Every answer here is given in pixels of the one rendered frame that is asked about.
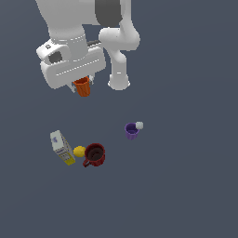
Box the yellow lemon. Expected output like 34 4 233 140
73 145 86 158

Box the dark red mug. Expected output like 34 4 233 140
82 142 107 168

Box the purple cup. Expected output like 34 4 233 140
124 122 140 140

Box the white and yellow carton box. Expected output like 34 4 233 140
49 129 76 166

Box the orange ribbed cup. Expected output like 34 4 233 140
73 77 92 98

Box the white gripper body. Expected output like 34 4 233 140
35 38 107 90

